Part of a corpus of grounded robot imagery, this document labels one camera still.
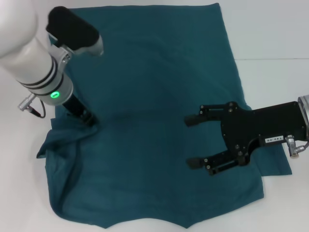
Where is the teal blue shirt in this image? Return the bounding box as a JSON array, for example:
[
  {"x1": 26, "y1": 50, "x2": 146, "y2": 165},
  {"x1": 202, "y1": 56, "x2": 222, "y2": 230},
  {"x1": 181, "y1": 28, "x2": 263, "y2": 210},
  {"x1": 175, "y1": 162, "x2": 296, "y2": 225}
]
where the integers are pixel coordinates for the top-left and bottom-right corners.
[{"x1": 36, "y1": 2, "x2": 293, "y2": 216}]

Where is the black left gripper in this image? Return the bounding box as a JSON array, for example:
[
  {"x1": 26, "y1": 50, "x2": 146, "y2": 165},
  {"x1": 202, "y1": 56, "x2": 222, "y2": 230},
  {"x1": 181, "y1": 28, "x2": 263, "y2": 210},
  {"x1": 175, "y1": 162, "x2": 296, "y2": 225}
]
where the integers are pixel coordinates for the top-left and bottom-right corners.
[{"x1": 62, "y1": 94, "x2": 99, "y2": 126}]

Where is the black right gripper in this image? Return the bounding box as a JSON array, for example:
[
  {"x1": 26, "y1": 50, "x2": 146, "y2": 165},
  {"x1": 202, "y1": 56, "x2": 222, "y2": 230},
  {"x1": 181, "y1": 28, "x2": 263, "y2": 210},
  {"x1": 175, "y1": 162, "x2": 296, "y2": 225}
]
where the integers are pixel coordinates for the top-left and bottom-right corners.
[{"x1": 184, "y1": 101, "x2": 306, "y2": 176}]

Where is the silver cylinder gripper connector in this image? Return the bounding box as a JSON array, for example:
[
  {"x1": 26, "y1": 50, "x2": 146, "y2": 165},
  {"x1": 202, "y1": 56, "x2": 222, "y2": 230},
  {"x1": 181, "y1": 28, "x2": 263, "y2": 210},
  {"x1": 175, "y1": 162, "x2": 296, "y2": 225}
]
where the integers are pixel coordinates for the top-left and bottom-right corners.
[{"x1": 284, "y1": 135, "x2": 300, "y2": 159}]

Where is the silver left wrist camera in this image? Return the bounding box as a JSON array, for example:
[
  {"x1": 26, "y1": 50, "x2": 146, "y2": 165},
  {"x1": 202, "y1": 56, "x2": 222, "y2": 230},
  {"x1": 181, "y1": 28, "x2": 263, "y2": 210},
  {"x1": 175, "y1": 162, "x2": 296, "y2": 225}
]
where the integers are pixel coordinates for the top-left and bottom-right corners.
[{"x1": 45, "y1": 6, "x2": 105, "y2": 57}]

